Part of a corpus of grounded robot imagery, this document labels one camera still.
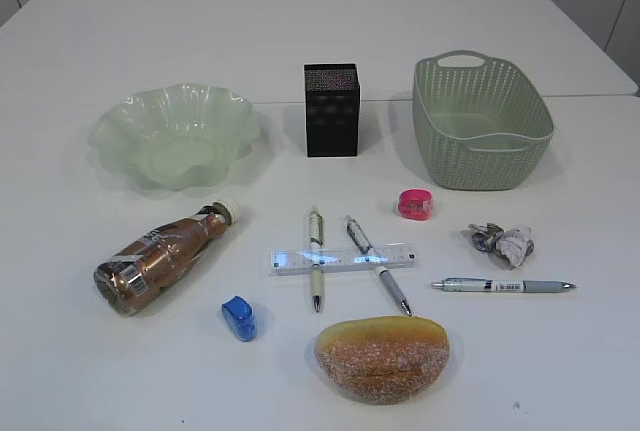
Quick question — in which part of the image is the sugared bread roll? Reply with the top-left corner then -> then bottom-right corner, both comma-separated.
314,316 -> 450,405

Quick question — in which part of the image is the white paper ball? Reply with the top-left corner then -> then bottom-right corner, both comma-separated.
494,226 -> 535,268

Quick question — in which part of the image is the brown coffee drink bottle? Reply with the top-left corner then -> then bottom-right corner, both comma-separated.
93,199 -> 240,315

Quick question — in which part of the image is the beige barrel pen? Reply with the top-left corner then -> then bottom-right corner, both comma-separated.
308,207 -> 324,313

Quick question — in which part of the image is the white grey patterned pen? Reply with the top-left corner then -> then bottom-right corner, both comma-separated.
345,215 -> 413,317

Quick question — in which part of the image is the pink pencil sharpener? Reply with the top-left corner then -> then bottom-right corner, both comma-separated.
397,189 -> 433,221

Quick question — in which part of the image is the black mesh pen holder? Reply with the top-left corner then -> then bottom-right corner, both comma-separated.
304,63 -> 360,157

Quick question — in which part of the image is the green wavy glass plate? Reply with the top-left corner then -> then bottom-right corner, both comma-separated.
88,83 -> 260,190

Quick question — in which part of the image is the blue pencil sharpener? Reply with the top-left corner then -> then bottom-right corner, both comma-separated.
221,296 -> 257,342

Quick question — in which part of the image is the grey blue gel pen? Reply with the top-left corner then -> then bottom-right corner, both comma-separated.
430,278 -> 577,294

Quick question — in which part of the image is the green plastic woven basket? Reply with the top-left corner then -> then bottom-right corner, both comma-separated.
412,50 -> 555,191

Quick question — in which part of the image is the clear plastic ruler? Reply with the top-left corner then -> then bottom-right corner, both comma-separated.
266,243 -> 419,276

